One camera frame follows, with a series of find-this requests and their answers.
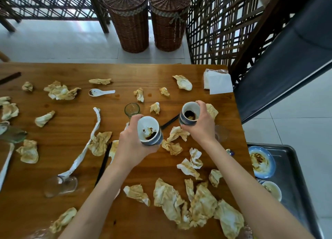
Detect person's left hand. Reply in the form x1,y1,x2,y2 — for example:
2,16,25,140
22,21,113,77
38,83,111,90
114,114,160,169

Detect person's right hand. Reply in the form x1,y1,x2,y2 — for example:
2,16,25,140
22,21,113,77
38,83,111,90
181,100,216,146

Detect blue rimmed plate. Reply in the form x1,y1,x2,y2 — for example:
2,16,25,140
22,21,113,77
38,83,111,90
248,146,276,179

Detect used napkins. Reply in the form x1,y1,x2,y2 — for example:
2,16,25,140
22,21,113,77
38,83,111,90
0,75,246,239

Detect metal tray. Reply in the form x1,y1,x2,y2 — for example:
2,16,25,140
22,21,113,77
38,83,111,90
246,142,323,239

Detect person's left forearm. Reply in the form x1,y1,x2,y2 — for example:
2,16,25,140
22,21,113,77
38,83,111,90
58,161,137,239

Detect person's right forearm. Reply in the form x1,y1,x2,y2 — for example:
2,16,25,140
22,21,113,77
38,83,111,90
203,140,314,239

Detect white paper napkin pack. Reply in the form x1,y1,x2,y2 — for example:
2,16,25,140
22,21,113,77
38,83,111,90
203,69,234,95

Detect dark wooden table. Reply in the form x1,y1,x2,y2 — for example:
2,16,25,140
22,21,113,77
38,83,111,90
0,62,256,239

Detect grey blue pillar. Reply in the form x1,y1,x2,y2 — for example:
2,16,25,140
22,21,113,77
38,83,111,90
233,0,332,124

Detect brown wicker lidded basket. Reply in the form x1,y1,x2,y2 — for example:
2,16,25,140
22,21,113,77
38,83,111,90
102,0,150,54
148,0,192,52

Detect dark wooden lattice screen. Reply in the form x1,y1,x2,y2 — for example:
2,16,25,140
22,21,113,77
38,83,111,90
185,0,286,84
0,0,112,34

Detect dark wooden post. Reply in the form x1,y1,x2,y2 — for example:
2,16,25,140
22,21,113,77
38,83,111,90
228,0,316,84

